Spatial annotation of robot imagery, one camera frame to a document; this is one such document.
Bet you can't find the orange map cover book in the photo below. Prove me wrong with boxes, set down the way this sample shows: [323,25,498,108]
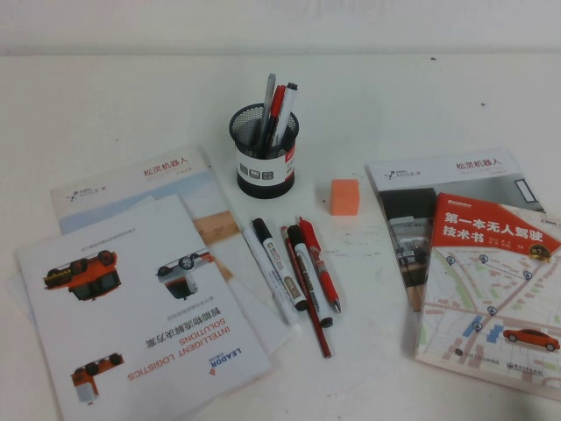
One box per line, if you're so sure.
[414,191,561,391]

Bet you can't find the white logistics brochure orange vehicles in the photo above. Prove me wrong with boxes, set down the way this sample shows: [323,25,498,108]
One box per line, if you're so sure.
[14,193,273,421]

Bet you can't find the white marker black cap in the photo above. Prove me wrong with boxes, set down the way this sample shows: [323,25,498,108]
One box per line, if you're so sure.
[271,82,300,150]

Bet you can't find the white marker brown lettering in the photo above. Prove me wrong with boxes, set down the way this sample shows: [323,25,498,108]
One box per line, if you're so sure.
[286,224,337,330]

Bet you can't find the red pen black tip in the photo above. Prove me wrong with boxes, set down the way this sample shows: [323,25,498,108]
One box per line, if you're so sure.
[262,84,287,150]

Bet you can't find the black mesh pen holder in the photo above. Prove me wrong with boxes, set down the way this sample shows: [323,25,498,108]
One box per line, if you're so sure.
[227,107,300,194]

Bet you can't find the red gel pen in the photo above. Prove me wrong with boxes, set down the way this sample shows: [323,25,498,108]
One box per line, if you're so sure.
[297,215,343,314]

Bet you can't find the white marker gold label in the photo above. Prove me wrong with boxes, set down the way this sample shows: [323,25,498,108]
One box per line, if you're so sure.
[251,218,309,312]

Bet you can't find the red pencil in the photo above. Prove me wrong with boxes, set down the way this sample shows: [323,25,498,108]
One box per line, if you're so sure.
[279,225,333,360]

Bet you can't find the AgileX brochure room photo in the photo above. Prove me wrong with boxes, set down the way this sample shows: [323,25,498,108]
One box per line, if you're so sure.
[365,146,547,313]

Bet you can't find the grey pen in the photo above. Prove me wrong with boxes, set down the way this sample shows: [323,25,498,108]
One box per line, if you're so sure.
[255,73,278,153]

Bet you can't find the thin white paint marker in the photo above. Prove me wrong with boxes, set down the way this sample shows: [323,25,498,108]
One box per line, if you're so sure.
[242,225,302,332]

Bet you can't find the orange foam block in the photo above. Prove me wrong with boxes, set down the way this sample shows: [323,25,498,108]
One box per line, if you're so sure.
[329,178,361,217]

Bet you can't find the white paper sheet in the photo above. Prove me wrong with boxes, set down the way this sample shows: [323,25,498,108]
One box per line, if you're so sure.
[4,262,36,328]

